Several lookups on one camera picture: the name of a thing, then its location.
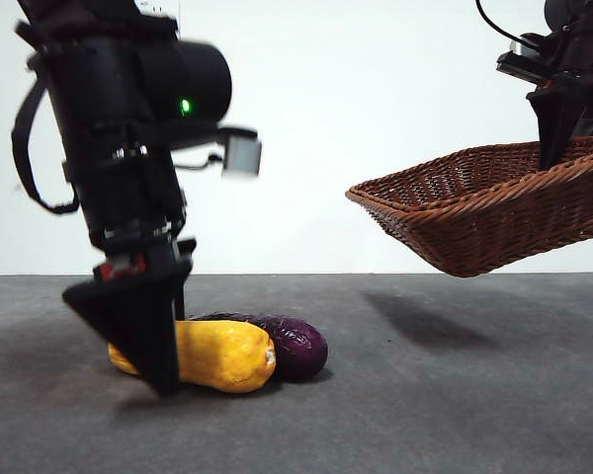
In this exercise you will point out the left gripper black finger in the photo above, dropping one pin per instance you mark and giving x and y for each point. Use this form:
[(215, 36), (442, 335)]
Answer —
[(180, 303), (138, 326)]

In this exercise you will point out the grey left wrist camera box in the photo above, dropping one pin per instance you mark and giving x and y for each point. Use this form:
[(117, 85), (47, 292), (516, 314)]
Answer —
[(242, 153)]

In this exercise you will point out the yellow corn cob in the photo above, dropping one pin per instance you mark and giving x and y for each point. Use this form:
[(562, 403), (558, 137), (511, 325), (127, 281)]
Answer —
[(217, 355)]

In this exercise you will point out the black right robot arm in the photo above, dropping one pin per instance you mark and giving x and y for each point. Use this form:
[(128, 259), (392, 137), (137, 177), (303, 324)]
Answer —
[(583, 49)]

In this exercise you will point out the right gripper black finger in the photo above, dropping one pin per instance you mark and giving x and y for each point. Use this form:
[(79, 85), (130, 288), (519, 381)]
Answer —
[(553, 123), (589, 127)]

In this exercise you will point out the brown wicker basket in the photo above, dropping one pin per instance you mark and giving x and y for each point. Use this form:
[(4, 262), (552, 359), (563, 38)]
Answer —
[(474, 232)]

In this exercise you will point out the purple eggplant with green stem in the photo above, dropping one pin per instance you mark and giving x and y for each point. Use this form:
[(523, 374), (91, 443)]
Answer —
[(301, 345)]

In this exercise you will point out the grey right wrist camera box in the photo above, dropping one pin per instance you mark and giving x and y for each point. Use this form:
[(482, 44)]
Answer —
[(521, 59)]

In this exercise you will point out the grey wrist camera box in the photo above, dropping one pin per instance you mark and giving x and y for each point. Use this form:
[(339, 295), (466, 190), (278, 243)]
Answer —
[(242, 153), (521, 59)]

